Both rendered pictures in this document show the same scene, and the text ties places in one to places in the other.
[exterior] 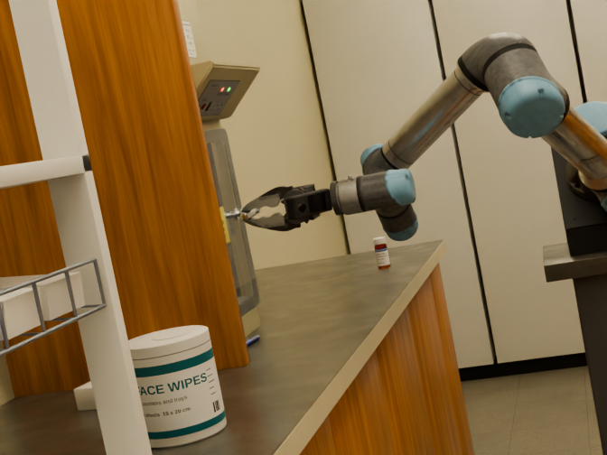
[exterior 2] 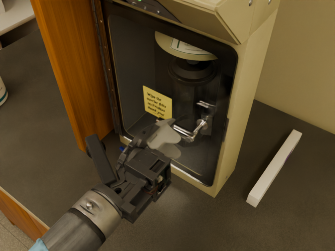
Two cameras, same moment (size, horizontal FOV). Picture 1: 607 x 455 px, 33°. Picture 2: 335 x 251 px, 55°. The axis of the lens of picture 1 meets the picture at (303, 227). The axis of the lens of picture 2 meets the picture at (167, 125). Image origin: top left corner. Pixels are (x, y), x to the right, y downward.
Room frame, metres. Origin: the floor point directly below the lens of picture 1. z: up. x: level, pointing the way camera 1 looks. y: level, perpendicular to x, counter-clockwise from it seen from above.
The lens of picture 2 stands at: (2.32, -0.30, 1.68)
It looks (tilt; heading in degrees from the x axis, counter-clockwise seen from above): 48 degrees down; 111
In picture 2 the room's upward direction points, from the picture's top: straight up
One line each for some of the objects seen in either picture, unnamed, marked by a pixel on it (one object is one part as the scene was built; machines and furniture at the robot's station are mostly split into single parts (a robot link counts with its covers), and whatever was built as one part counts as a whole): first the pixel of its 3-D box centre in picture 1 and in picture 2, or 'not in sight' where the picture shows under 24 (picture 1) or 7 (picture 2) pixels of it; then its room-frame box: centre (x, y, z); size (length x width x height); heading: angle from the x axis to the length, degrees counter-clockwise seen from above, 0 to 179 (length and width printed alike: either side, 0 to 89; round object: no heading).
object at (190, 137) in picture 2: (243, 215); (181, 124); (2.19, 0.12, 1.20); 0.10 x 0.05 x 0.03; 164
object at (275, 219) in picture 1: (267, 219); (167, 148); (2.18, 0.07, 1.18); 0.09 x 0.06 x 0.03; 75
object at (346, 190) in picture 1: (350, 194); (97, 212); (2.13, -0.11, 1.20); 0.08 x 0.05 x 0.08; 165
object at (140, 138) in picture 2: (281, 197); (143, 143); (2.15, 0.03, 1.22); 0.09 x 0.02 x 0.05; 75
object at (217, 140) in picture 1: (219, 225); (161, 104); (2.13, 0.17, 1.19); 0.30 x 0.01 x 0.40; 164
